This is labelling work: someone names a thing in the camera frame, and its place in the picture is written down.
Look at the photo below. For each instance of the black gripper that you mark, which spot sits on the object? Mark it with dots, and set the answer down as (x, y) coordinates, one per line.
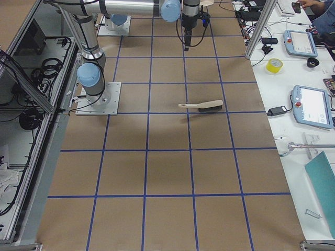
(188, 23)

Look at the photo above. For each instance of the white hand brush black bristles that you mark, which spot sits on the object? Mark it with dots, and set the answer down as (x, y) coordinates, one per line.
(204, 106)

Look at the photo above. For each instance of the white dustpan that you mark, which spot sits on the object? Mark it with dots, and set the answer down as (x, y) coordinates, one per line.
(206, 3)

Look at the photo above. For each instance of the black clip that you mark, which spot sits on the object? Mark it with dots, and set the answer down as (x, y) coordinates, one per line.
(267, 49)

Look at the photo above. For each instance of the black power adapter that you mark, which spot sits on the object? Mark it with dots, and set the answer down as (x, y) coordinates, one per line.
(269, 41)

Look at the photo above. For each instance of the yellow tape roll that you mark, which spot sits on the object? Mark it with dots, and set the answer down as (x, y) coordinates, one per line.
(274, 65)

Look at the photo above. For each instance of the black power brick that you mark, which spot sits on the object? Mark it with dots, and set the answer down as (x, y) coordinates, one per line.
(276, 111)

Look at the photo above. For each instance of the upper teach pendant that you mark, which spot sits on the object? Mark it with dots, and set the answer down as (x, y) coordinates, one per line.
(299, 43)

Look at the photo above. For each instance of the teach pendant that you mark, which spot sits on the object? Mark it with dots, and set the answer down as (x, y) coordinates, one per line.
(299, 43)
(311, 106)

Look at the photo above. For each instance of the black round cup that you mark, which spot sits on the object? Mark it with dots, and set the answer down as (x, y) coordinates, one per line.
(312, 62)

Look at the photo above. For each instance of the lower teach pendant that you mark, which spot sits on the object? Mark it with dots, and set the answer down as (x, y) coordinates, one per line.
(311, 106)

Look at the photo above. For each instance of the person in blue shirt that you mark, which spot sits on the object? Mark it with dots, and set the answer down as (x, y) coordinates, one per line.
(324, 11)

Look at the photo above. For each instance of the metal clamp rod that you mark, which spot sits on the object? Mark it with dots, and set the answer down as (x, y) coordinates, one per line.
(292, 146)

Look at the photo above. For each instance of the teal board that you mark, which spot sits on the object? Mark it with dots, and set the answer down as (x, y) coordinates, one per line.
(321, 176)

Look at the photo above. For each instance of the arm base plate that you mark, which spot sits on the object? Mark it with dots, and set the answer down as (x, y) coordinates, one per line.
(107, 104)
(124, 31)

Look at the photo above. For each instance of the aluminium frame post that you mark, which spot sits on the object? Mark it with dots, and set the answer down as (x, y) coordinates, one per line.
(264, 17)

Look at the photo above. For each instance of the side cabinet frame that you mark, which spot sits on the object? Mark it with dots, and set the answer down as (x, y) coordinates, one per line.
(37, 53)

